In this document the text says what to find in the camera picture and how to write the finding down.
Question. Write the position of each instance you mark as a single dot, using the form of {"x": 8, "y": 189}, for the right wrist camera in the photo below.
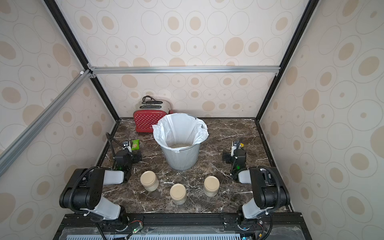
{"x": 235, "y": 146}

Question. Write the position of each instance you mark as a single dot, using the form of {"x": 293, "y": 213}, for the beige jar lid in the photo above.
{"x": 211, "y": 184}

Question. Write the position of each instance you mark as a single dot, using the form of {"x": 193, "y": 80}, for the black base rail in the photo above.
{"x": 219, "y": 226}

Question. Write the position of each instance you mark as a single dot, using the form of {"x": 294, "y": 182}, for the glass rice jar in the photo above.
{"x": 149, "y": 181}
{"x": 210, "y": 194}
{"x": 178, "y": 194}

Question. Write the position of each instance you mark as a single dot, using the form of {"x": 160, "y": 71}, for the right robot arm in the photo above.
{"x": 269, "y": 190}

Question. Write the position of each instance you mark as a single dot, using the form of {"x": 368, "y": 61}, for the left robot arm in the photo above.
{"x": 83, "y": 192}

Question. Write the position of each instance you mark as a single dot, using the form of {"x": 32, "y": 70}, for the green snack packet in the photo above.
{"x": 135, "y": 145}

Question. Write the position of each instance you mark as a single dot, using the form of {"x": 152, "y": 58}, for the horizontal aluminium rail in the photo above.
{"x": 186, "y": 70}

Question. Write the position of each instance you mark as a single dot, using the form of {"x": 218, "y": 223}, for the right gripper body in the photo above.
{"x": 228, "y": 156}

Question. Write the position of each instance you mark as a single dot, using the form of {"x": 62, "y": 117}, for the white plastic bin liner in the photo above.
{"x": 176, "y": 132}

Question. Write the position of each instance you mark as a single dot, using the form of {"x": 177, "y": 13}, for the red polka dot toaster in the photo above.
{"x": 149, "y": 112}

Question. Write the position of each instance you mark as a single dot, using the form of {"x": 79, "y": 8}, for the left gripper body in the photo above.
{"x": 133, "y": 156}

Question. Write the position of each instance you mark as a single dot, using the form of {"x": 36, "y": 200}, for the left side aluminium rail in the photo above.
{"x": 27, "y": 136}

